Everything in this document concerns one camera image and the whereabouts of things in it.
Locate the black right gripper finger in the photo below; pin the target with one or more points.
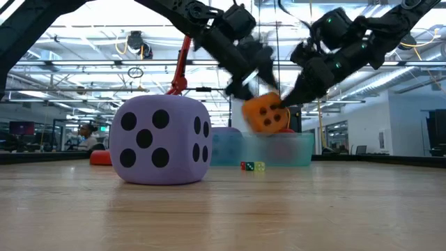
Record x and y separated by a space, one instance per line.
298 96

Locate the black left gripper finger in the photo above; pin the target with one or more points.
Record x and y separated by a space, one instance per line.
240 90
271 80

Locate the large orange foam die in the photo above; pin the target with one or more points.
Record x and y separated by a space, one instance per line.
256 118

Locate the large red foam die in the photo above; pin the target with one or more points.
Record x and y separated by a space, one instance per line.
286 131

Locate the small green die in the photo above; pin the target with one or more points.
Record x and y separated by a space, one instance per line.
249 166

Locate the small yellow die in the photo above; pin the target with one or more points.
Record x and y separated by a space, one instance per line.
259 166

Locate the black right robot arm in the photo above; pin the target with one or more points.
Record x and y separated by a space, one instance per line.
393 24

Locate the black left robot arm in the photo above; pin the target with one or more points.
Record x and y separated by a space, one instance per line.
21 28

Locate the black perforated box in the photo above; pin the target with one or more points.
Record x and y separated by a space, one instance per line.
295 120

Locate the white pillar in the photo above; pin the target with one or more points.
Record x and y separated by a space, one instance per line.
237 115

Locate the red desk lamp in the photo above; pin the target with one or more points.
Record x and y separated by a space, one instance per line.
179 76

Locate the teal translucent plastic bin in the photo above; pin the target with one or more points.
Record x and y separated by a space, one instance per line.
265 151

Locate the small dark monitor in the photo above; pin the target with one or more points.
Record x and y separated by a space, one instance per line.
361 150

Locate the black monitor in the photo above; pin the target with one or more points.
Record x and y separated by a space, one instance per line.
437 132

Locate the person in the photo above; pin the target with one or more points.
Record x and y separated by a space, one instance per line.
87 139

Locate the dark red screen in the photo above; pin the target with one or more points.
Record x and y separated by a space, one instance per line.
21 128

